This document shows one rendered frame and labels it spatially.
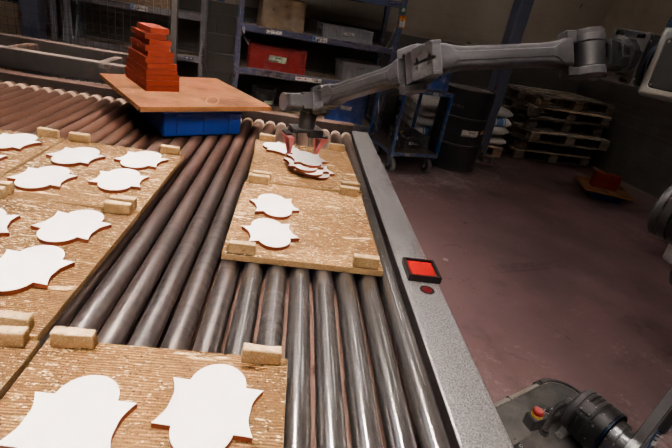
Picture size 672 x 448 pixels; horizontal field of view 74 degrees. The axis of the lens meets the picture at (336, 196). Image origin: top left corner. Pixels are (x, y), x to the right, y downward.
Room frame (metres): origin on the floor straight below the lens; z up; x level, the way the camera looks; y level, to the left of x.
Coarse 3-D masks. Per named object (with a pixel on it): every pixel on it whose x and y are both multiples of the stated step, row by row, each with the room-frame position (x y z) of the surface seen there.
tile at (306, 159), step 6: (288, 156) 1.38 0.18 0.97; (294, 156) 1.37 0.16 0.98; (300, 156) 1.39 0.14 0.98; (306, 156) 1.40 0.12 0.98; (312, 156) 1.41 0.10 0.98; (318, 156) 1.42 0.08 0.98; (294, 162) 1.33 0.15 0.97; (300, 162) 1.34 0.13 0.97; (306, 162) 1.34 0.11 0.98; (312, 162) 1.35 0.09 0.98; (318, 162) 1.36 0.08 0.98; (324, 162) 1.38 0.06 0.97
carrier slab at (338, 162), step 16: (256, 144) 1.55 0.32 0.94; (256, 160) 1.38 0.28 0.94; (272, 160) 1.41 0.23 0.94; (336, 160) 1.53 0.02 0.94; (272, 176) 1.27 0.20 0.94; (288, 176) 1.29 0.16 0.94; (304, 176) 1.32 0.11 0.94; (336, 176) 1.37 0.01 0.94; (352, 176) 1.40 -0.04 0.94; (336, 192) 1.25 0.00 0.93
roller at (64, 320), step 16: (192, 144) 1.47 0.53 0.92; (176, 176) 1.22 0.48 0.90; (160, 192) 1.07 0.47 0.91; (128, 240) 0.83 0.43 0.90; (112, 256) 0.75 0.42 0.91; (96, 272) 0.68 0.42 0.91; (80, 304) 0.60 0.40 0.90; (64, 320) 0.55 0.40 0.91; (48, 336) 0.51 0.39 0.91; (0, 400) 0.40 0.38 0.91
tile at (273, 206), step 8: (256, 200) 1.05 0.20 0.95; (264, 200) 1.06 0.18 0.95; (272, 200) 1.07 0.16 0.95; (280, 200) 1.08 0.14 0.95; (288, 200) 1.09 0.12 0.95; (256, 208) 1.02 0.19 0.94; (264, 208) 1.02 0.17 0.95; (272, 208) 1.03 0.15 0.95; (280, 208) 1.03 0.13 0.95; (288, 208) 1.04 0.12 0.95; (296, 208) 1.05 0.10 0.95; (272, 216) 0.99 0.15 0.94; (280, 216) 0.99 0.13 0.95; (288, 216) 1.00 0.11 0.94
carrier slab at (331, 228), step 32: (256, 192) 1.13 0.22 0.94; (288, 192) 1.17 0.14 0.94; (320, 192) 1.21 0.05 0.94; (320, 224) 1.01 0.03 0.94; (352, 224) 1.04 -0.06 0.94; (224, 256) 0.79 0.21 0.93; (256, 256) 0.80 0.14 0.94; (288, 256) 0.83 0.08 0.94; (320, 256) 0.85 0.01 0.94; (352, 256) 0.88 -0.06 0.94
